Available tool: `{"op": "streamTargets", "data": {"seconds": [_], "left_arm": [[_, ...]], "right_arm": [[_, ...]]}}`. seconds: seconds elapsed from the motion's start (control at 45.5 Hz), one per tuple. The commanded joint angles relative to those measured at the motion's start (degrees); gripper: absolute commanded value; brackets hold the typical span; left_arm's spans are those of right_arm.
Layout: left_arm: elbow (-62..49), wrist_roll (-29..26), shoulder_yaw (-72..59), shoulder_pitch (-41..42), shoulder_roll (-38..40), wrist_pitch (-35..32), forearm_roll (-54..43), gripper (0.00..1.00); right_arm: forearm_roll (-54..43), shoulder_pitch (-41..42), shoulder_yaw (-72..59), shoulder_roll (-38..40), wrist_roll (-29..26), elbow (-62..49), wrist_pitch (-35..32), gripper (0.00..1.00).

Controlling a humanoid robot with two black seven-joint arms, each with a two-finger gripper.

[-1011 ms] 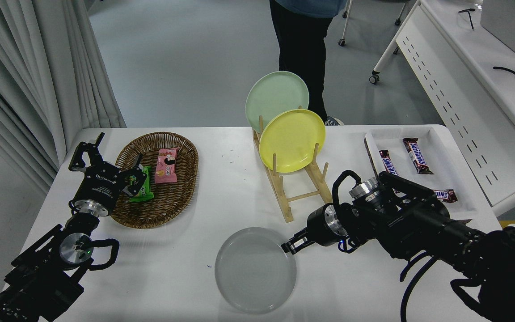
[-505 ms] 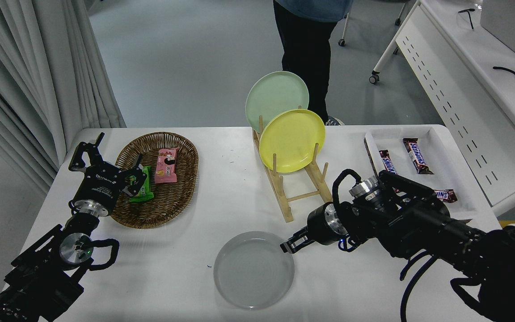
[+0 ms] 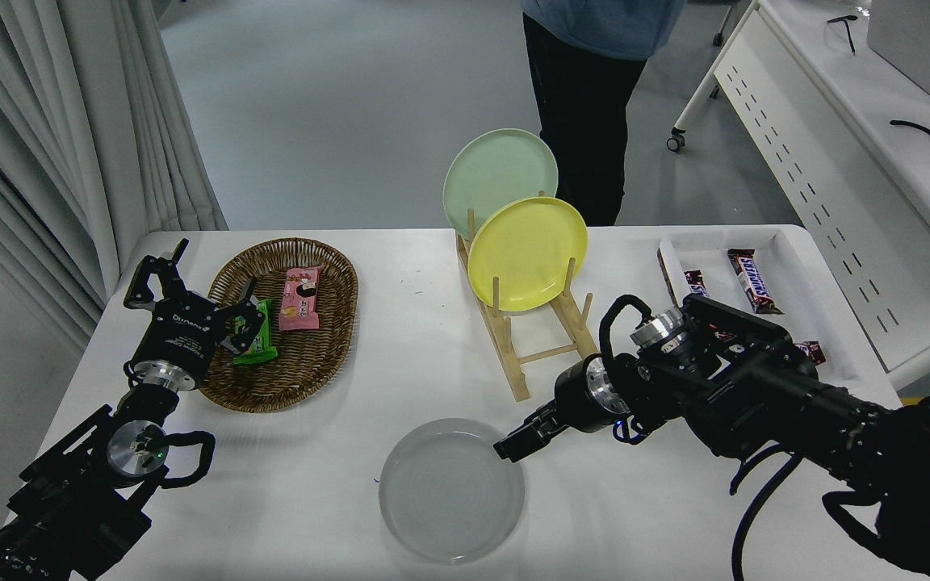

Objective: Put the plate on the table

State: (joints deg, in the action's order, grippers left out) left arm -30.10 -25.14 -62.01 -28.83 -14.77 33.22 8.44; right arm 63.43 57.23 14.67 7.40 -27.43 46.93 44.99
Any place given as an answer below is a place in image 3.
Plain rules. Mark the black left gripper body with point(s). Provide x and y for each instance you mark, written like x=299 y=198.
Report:
x=178 y=335

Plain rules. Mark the green snack bar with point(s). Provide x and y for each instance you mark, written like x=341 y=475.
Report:
x=259 y=349

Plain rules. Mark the white desk with perforated panel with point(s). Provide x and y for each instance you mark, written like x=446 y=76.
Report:
x=796 y=137

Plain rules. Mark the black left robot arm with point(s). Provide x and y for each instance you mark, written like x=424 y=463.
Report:
x=69 y=500

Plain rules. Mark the brown Snickers bar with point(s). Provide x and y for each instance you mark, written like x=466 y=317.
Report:
x=696 y=284
x=751 y=282
x=812 y=352

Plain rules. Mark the brown oval wicker basket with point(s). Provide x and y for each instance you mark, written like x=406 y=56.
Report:
x=312 y=363

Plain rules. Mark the yellow plate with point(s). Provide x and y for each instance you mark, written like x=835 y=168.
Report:
x=525 y=250

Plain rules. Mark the pink snack bar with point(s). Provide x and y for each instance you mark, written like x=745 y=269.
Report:
x=301 y=300

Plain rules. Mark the person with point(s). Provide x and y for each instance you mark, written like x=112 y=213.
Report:
x=594 y=105

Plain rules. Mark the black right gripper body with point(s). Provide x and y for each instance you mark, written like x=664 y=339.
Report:
x=574 y=399

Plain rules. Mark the pale grey curtain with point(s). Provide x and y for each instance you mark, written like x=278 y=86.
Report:
x=29 y=121

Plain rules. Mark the silver laptop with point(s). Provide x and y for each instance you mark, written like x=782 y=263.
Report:
x=917 y=40

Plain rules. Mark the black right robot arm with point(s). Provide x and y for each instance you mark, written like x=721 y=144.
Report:
x=756 y=395

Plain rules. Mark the pale green plate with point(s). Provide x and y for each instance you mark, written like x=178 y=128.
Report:
x=493 y=173

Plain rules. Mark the grey plate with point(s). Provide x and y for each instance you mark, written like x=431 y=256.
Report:
x=449 y=492

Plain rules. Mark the white tray with cork base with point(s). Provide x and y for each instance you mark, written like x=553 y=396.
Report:
x=796 y=258

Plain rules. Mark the black glasses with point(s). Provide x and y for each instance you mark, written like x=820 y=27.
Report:
x=850 y=36

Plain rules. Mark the wooden plate rack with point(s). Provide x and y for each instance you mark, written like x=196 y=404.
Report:
x=520 y=386

